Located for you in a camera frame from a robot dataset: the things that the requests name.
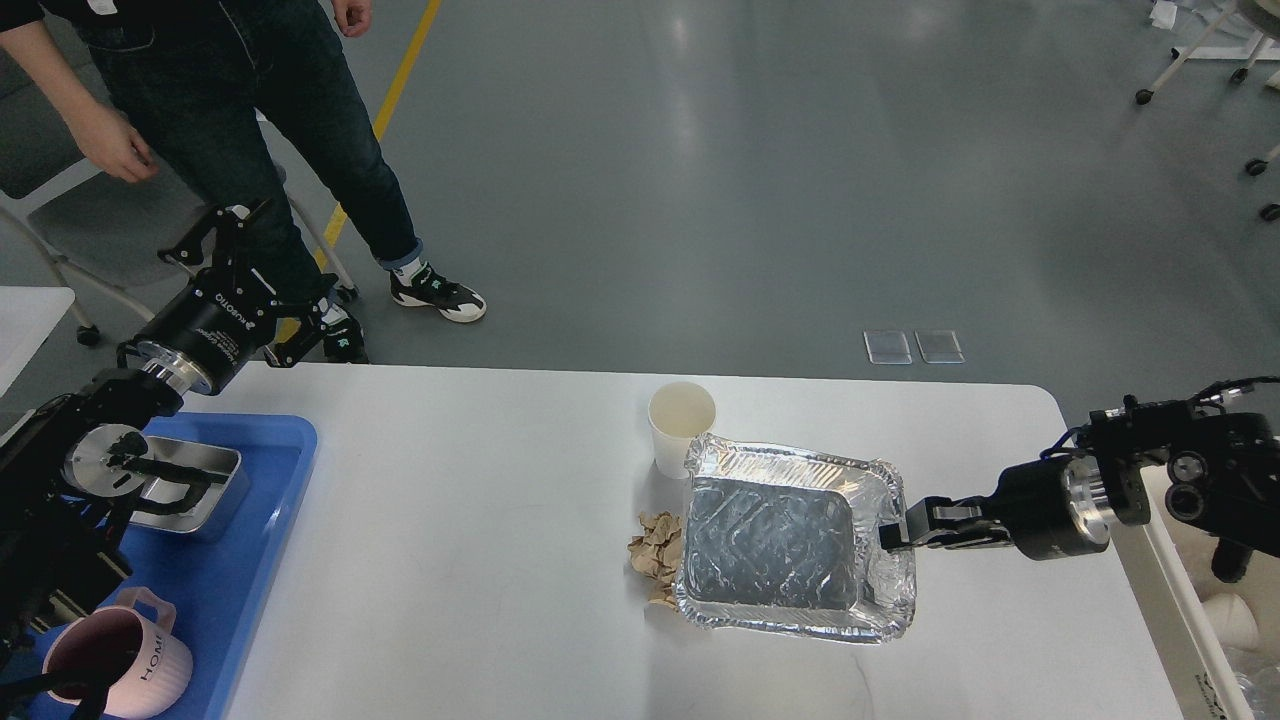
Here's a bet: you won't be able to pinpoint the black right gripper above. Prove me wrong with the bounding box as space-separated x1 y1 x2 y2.
878 456 1114 561

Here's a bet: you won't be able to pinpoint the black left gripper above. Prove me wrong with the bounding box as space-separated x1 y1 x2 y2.
118 200 351 396

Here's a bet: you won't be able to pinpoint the aluminium foil tray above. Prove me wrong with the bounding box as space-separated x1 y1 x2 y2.
675 433 916 644

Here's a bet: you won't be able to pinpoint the stainless steel rectangular tray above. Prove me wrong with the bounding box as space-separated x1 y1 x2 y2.
131 436 251 543

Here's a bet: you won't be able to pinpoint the brown paper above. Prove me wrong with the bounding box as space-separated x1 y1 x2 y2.
627 512 684 611

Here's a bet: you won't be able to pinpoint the white paper cup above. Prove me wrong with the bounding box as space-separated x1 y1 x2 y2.
646 380 717 479

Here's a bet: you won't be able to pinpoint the pink ribbed mug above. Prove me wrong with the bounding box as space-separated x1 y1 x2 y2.
44 585 195 719

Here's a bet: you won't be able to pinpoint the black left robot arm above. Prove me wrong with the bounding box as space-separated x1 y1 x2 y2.
3 206 337 719

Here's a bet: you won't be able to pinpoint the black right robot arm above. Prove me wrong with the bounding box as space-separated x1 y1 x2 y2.
878 375 1279 583

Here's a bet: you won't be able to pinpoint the clear floor plate right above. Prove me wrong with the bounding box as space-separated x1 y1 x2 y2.
914 331 966 364

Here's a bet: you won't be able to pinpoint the clear floor plate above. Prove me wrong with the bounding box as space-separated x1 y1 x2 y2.
914 331 966 364
863 331 913 366

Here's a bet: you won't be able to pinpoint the clear floor plate left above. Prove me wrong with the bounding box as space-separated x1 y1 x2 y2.
863 331 913 366

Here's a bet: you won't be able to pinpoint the seated person dark clothes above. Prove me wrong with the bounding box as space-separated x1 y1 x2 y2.
3 1 486 323

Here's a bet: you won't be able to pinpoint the white side table left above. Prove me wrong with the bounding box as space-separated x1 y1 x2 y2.
1 286 76 395

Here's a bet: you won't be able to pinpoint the grey office chair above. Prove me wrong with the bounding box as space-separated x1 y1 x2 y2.
0 20 358 348

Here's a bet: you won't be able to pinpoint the white bin right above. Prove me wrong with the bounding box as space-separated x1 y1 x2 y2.
1112 468 1279 719

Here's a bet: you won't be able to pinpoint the blue plastic tray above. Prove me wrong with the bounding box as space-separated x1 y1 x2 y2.
122 413 317 719

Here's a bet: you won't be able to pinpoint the white cup in bin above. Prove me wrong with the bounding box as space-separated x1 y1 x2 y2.
1201 593 1260 651

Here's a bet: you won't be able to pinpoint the black caster wheels right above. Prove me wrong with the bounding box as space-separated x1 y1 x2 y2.
1242 155 1279 224

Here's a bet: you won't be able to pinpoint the white rolling cart frame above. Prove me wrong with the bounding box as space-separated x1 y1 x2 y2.
1134 1 1279 108

